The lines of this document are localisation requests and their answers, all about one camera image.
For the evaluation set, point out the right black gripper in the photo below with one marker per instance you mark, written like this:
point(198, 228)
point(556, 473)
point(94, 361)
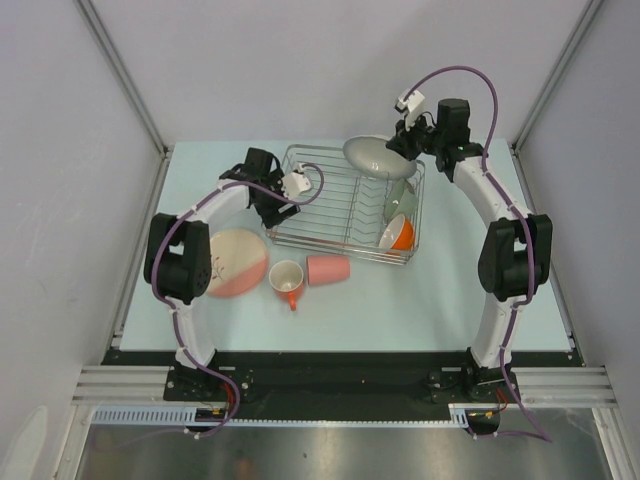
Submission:
point(401, 141)

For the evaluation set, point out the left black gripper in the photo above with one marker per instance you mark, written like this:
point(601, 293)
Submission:
point(273, 217)

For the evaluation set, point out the beige and pink floral plate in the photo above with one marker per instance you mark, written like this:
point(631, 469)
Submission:
point(239, 261)

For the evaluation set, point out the metal wire dish rack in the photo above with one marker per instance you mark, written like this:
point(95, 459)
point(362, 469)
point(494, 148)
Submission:
point(348, 216)

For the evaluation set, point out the pink plastic cup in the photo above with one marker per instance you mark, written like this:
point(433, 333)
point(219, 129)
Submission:
point(327, 269)

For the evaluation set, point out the green bowl brown rim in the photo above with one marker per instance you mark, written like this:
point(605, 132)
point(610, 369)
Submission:
point(402, 200)

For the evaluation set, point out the large white grey-rimmed plate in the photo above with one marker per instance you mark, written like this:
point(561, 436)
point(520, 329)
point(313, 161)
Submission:
point(370, 156)

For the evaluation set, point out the white and orange bowl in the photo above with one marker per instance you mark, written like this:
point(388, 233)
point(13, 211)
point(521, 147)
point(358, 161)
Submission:
point(399, 234)

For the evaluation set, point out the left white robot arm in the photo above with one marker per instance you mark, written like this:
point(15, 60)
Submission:
point(178, 259)

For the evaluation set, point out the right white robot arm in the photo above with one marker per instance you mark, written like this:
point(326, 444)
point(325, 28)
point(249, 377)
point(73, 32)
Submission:
point(515, 256)

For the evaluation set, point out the orange mug white inside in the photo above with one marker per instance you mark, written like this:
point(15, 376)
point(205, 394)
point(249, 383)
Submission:
point(287, 281)

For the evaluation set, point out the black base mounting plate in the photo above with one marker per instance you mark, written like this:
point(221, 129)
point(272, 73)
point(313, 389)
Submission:
point(342, 387)

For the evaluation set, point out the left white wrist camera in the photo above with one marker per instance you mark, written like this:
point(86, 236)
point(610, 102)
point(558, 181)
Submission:
point(294, 184)

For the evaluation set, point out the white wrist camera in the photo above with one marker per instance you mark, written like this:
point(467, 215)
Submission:
point(294, 184)
point(411, 105)

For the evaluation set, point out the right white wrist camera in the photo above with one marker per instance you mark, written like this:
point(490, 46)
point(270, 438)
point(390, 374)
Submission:
point(411, 105)

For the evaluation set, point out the right aluminium frame post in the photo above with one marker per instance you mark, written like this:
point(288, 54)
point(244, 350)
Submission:
point(559, 70)

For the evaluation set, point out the aluminium frame post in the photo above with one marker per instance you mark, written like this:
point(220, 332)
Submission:
point(108, 49)
point(559, 70)

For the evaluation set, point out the white slotted cable duct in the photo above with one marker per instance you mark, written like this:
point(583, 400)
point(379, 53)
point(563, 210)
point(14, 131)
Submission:
point(194, 417)

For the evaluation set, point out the aluminium front rail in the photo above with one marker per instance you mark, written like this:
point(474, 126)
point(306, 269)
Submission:
point(120, 385)

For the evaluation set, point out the left aluminium frame post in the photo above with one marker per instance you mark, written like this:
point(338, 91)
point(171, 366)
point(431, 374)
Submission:
point(108, 49)

